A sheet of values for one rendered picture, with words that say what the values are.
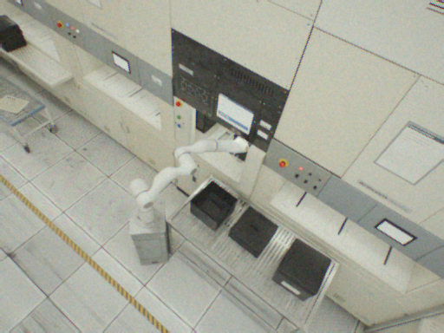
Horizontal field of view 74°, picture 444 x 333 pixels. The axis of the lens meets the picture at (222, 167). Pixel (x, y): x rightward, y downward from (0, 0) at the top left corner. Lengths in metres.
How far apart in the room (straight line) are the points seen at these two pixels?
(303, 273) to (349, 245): 0.54
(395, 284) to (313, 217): 0.74
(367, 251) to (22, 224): 3.26
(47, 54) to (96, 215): 1.91
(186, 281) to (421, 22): 2.64
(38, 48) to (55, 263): 2.40
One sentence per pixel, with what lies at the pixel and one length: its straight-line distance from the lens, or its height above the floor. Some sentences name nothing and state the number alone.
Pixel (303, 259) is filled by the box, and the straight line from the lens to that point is 2.22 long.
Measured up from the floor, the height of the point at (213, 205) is 0.77.
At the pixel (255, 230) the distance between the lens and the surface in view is 2.37.
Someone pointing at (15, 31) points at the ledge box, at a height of 1.00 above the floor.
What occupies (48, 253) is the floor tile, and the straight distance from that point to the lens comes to 3.43.
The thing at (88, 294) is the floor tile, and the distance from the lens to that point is 3.18.
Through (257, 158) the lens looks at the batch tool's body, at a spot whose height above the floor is 1.37.
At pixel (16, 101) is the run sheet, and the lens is 4.17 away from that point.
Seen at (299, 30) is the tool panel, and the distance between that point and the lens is 1.57.
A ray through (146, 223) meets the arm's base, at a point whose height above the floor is 0.77.
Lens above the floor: 2.98
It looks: 54 degrees down
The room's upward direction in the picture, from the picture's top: 10 degrees clockwise
